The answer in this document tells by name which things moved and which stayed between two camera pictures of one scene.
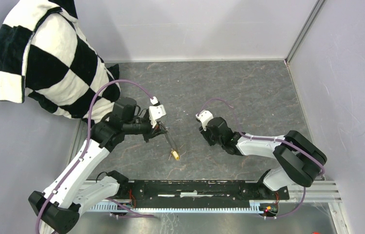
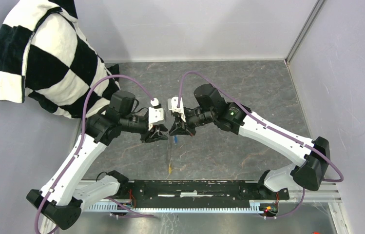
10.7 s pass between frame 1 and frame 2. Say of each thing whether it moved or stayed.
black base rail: stayed
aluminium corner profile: stayed
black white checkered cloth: stayed
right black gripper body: moved
